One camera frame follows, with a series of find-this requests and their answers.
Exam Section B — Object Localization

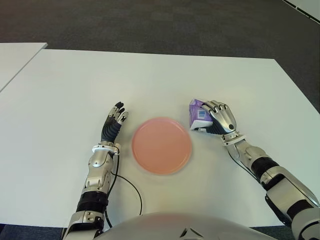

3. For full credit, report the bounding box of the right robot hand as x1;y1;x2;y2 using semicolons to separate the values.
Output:
201;100;245;137

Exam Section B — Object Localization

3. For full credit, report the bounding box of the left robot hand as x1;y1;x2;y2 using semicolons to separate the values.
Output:
100;101;130;144

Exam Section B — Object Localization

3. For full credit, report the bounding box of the purple tissue paper pack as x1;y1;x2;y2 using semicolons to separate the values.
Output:
188;98;214;132

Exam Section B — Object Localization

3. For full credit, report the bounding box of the pink round plate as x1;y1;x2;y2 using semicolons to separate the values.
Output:
131;116;193;175

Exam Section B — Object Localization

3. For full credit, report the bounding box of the silver robot torso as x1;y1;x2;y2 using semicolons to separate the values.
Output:
96;211;274;240

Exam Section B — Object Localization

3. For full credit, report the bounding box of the white neighbouring table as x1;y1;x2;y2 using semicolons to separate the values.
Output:
0;42;49;94

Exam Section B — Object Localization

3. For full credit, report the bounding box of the white panel with black slots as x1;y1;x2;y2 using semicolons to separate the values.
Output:
282;0;320;21

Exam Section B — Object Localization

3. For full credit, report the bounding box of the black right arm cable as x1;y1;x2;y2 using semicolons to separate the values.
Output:
233;156;261;183

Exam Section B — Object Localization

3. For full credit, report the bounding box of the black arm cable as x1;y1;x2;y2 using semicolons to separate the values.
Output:
233;156;261;183
106;152;143;229

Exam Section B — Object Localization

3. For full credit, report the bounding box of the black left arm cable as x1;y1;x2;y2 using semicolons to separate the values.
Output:
106;152;143;229

